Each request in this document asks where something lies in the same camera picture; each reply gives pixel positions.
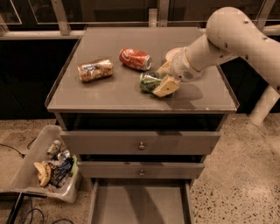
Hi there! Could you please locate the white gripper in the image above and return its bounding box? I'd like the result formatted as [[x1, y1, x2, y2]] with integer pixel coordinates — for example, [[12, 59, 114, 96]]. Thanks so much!
[[152, 47, 202, 97]]

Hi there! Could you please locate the green soda can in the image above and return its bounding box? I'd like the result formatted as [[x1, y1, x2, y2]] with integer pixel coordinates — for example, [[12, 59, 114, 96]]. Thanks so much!
[[139, 71, 163, 93]]

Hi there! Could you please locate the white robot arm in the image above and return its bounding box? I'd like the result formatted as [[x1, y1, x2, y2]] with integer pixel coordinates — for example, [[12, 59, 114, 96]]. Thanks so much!
[[158, 7, 280, 91]]

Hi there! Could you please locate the red cola can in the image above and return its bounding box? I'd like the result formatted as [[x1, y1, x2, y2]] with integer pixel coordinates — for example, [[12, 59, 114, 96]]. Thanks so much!
[[119, 48, 152, 71]]

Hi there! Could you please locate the gold brown can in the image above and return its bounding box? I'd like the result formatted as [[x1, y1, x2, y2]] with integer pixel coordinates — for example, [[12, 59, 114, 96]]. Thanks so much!
[[77, 58, 113, 82]]

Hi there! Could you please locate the grey drawer cabinet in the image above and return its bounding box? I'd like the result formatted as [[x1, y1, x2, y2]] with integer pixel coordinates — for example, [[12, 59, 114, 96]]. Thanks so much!
[[44, 26, 241, 224]]

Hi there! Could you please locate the grey top drawer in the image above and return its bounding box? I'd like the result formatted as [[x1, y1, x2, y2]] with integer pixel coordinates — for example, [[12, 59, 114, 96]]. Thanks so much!
[[60, 131, 221, 155]]

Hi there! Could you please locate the grey middle drawer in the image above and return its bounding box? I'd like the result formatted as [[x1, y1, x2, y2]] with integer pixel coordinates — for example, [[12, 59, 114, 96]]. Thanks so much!
[[78, 161, 204, 179]]

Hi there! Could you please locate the small can in bin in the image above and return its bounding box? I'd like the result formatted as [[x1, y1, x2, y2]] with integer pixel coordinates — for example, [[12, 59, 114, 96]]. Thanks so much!
[[46, 140, 61, 158]]

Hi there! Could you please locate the silver can in bin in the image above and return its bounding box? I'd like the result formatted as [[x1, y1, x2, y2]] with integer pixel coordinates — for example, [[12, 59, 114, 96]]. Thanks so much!
[[58, 150, 71, 161]]

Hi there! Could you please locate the grey open bottom drawer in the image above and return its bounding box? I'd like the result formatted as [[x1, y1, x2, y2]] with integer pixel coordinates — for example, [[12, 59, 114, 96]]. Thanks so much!
[[87, 178, 195, 224]]

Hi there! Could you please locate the white paper bowl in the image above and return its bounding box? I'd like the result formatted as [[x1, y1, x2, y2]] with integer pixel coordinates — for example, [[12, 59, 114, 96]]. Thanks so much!
[[165, 47, 181, 62]]

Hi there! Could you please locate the dark blue snack wrapper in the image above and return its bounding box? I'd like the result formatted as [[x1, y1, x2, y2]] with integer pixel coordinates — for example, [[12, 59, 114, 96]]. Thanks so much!
[[50, 158, 74, 188]]

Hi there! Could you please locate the tan crumpled bag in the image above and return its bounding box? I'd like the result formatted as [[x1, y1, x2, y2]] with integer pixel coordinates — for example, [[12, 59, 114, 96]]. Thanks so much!
[[34, 162, 52, 187]]

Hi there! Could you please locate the clear plastic storage bin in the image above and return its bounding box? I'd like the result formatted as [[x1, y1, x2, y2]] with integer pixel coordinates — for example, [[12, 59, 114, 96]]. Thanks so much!
[[0, 125, 81, 203]]

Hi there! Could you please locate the white diagonal post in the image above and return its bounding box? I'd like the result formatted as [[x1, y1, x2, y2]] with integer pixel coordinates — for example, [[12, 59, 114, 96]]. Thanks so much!
[[248, 86, 280, 126]]

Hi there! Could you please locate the black floor cable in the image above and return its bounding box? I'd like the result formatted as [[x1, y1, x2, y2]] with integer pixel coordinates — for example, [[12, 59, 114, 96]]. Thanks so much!
[[0, 136, 38, 159]]

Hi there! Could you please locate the blue floor cable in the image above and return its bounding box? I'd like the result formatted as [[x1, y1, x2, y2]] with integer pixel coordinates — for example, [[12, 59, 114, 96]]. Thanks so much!
[[20, 196, 74, 224]]

